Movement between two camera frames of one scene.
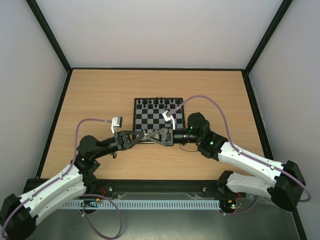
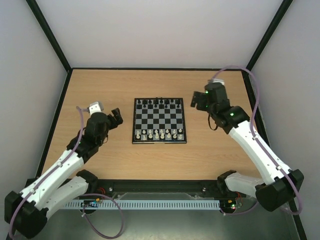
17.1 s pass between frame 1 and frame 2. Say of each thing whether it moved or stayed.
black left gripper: moved
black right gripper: moved
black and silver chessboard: stayed
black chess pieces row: stayed
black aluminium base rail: stayed
